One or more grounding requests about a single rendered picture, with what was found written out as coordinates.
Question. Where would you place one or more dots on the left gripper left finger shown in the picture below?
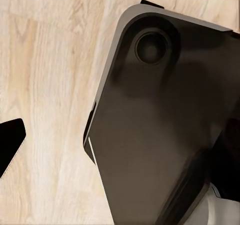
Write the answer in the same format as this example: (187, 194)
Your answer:
(12, 134)

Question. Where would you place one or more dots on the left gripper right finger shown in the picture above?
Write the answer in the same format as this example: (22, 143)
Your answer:
(232, 134)

